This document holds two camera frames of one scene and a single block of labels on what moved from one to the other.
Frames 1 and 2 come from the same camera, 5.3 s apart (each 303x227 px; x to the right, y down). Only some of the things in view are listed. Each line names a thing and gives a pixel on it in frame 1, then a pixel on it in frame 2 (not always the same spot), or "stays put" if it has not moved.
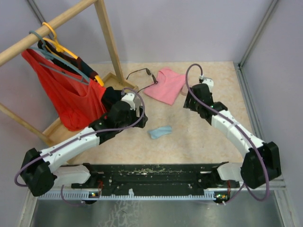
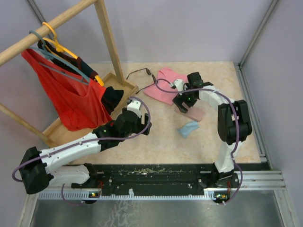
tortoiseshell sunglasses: x=149 y=73 stays put
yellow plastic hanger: x=59 y=48 stays put
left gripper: x=138 y=121 -> x=142 y=126
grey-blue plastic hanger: x=44 y=51 stays put
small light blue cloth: x=156 y=132 -> x=187 y=127
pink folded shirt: x=169 y=87 stays put
